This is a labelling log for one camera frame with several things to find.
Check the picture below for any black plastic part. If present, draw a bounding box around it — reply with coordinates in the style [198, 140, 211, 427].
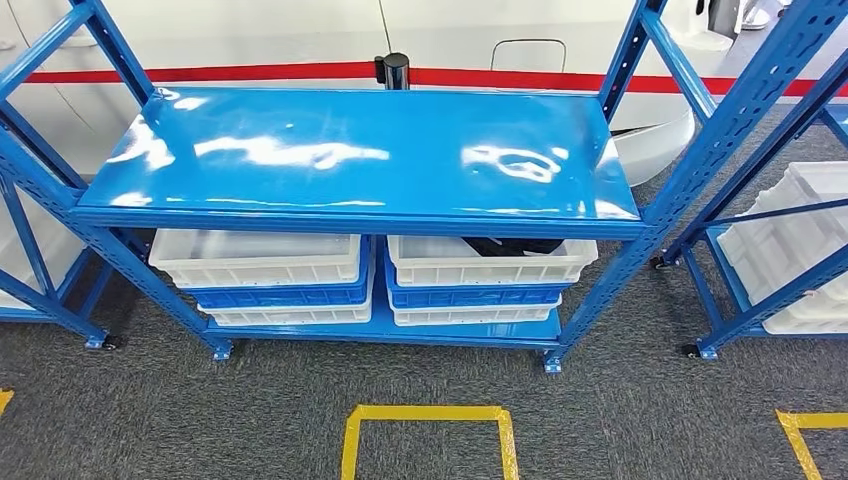
[462, 237, 566, 258]

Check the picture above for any red barrier belt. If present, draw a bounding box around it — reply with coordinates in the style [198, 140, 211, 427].
[26, 61, 378, 85]
[408, 67, 848, 99]

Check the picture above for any black stanchion post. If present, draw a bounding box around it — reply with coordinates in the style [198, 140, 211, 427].
[374, 52, 411, 91]

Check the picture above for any white office chair base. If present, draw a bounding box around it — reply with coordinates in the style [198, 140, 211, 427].
[735, 0, 793, 31]

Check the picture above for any white car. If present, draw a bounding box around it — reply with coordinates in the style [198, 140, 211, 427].
[0, 0, 737, 187]

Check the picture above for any blue metal shelf rack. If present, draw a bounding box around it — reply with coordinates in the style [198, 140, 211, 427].
[0, 0, 848, 376]
[0, 102, 124, 351]
[652, 52, 848, 361]

